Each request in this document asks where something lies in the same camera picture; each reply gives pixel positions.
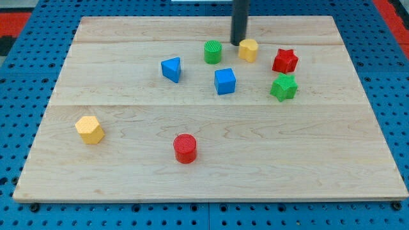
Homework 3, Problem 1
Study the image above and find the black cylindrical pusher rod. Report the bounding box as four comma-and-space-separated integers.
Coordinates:
230, 0, 250, 46

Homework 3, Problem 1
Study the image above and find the yellow hexagon block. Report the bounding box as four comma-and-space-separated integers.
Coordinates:
75, 116, 105, 144

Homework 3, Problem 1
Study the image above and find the yellow heart block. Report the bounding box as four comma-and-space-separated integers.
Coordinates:
238, 39, 259, 63

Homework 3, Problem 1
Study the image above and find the green cylinder block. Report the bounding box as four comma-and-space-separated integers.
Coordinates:
204, 40, 222, 65

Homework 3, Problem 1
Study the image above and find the red star block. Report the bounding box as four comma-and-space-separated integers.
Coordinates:
272, 49, 298, 73

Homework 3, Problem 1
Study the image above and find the blue cube block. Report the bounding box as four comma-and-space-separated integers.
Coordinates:
214, 68, 236, 95

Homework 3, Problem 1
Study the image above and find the green star block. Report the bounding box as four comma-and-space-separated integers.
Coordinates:
270, 73, 298, 102

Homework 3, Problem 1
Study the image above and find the blue triangle block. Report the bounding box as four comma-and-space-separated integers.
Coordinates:
161, 57, 181, 83

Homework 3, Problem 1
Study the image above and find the light wooden board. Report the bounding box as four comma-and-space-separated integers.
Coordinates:
13, 16, 408, 203

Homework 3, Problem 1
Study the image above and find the red cylinder block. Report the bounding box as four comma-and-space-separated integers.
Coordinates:
173, 134, 197, 164

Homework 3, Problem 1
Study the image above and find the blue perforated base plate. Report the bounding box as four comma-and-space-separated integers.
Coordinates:
1, 0, 408, 229

